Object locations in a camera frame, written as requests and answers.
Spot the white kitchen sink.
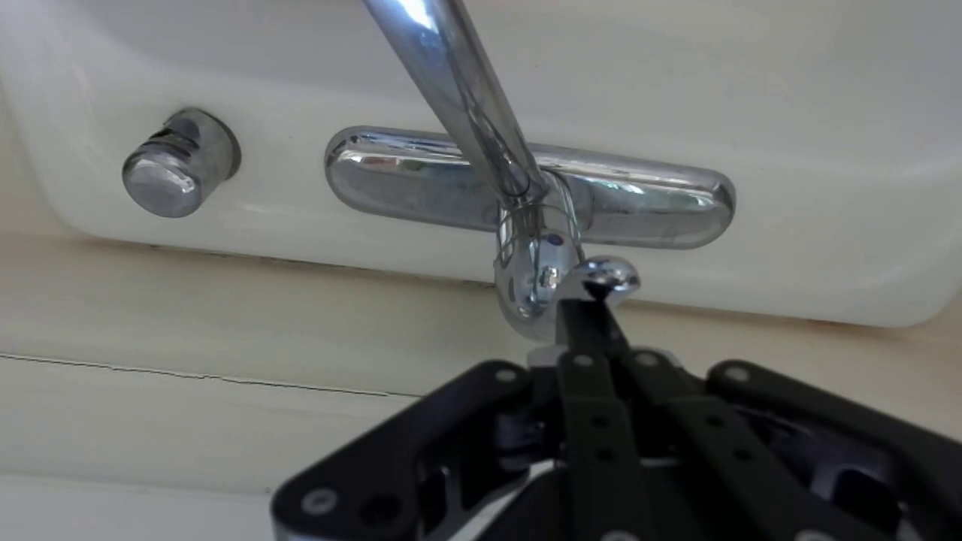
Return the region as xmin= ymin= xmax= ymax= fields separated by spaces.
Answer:
xmin=0 ymin=0 xmax=962 ymax=332

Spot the chrome faucet body with spout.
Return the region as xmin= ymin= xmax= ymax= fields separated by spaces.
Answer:
xmin=321 ymin=0 xmax=741 ymax=251

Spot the chrome sink sprayer knob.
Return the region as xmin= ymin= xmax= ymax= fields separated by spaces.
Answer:
xmin=121 ymin=104 xmax=245 ymax=222

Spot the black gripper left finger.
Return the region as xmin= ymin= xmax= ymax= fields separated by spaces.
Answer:
xmin=269 ymin=292 xmax=646 ymax=541

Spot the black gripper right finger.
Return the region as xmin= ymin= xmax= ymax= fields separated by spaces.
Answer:
xmin=594 ymin=294 xmax=962 ymax=541

